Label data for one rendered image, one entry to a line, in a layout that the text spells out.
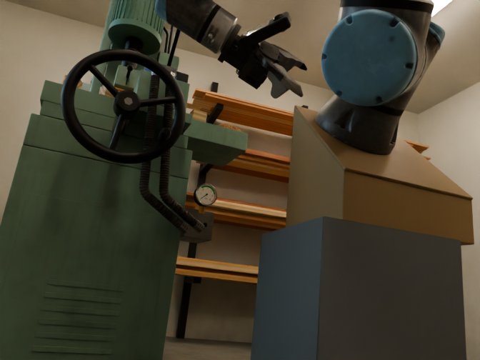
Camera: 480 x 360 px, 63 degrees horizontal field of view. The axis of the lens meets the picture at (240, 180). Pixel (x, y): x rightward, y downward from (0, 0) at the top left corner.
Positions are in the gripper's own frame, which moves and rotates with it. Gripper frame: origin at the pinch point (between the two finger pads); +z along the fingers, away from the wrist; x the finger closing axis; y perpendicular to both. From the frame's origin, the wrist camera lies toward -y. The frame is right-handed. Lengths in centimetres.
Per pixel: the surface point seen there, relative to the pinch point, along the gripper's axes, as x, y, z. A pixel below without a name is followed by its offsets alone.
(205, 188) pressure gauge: 4.7, 40.2, -4.8
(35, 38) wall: -230, 195, -173
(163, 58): -59, 48, -40
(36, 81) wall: -200, 212, -150
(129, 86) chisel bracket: -23, 43, -40
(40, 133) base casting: 10, 47, -49
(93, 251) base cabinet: 27, 58, -22
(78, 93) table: -3, 40, -48
